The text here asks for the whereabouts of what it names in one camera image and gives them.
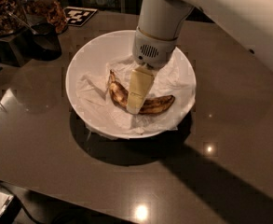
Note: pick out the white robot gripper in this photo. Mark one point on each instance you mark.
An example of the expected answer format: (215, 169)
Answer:
(153, 50)

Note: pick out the black scoop with metal handle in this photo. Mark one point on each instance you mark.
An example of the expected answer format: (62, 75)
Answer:
(43, 42)

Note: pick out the white round bowl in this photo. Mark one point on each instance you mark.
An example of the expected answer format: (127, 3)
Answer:
(90, 57)

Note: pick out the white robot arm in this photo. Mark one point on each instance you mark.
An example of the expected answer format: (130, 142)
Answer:
(250, 22)

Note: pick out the brown overripe banana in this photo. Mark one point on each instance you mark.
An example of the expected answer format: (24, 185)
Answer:
(119, 92)

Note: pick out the glass jar of snacks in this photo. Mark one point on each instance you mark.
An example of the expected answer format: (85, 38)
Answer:
(49, 10)

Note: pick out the dark box under jar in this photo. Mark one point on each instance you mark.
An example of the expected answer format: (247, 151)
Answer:
(14, 49)

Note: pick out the white crumpled paper towel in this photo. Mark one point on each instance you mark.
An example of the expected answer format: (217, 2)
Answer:
(177, 78)

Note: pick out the black white fiducial marker card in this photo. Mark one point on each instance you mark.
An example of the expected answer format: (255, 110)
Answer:
(78, 16)

